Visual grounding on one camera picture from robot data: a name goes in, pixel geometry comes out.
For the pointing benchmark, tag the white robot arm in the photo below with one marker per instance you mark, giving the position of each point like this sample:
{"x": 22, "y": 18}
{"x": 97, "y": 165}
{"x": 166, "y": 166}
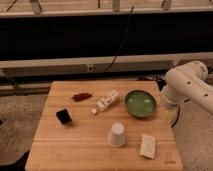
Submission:
{"x": 186, "y": 82}

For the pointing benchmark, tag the black eraser block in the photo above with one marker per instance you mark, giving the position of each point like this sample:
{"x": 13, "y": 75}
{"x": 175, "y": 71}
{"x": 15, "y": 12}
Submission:
{"x": 63, "y": 116}

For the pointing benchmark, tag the white tube bottle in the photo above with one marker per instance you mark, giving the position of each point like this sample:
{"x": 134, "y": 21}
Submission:
{"x": 105, "y": 102}

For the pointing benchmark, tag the dark red flat piece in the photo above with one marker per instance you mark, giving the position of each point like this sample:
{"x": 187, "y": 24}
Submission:
{"x": 81, "y": 96}

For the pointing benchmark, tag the green bowl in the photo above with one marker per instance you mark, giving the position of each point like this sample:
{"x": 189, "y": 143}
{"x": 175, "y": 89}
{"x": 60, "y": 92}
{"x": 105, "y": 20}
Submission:
{"x": 140, "y": 104}

